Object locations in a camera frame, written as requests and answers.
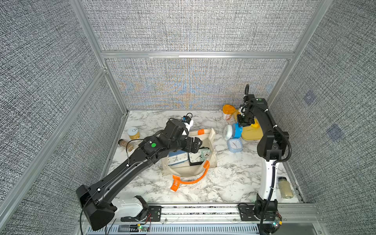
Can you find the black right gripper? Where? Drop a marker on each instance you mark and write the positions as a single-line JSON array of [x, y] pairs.
[[241, 123]]

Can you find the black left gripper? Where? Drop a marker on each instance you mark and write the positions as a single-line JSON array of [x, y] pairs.
[[196, 147]]

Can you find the yellow cutting board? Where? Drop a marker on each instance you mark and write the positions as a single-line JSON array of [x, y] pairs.
[[249, 133]]

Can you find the light blue square alarm clock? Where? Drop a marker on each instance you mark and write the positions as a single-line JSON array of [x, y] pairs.
[[235, 145]]

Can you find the yellow tin can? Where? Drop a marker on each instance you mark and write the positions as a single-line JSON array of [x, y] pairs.
[[133, 133]]

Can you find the mint green alarm clock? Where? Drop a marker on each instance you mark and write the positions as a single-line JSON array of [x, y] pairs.
[[205, 153]]

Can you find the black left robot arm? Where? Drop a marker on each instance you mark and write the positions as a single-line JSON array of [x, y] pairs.
[[98, 201]]

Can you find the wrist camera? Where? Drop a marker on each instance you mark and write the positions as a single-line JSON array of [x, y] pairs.
[[188, 121], [242, 110]]

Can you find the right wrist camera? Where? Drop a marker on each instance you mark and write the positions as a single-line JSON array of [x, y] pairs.
[[242, 110]]

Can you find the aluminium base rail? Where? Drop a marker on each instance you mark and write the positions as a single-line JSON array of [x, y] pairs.
[[214, 219]]

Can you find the canvas bag orange handles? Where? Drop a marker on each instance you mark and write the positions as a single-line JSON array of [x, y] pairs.
[[190, 168]]

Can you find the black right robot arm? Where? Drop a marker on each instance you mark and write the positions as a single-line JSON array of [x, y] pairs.
[[274, 147]]

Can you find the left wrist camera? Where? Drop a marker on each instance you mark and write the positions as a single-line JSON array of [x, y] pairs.
[[188, 121]]

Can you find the blue rectangular alarm clock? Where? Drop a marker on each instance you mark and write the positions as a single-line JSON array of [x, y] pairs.
[[178, 157]]

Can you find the yellow bread loaf toy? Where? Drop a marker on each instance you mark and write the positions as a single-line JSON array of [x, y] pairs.
[[256, 124]]

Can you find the brown spice jar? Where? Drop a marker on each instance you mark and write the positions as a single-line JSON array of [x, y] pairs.
[[125, 144]]

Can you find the pale spice jar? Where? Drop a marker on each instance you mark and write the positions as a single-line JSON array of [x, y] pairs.
[[285, 188]]

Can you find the orange lid instant noodle cup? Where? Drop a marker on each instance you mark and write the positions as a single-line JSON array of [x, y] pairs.
[[228, 111]]

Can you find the black square alarm clock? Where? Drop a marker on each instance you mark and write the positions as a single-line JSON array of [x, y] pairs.
[[195, 158]]

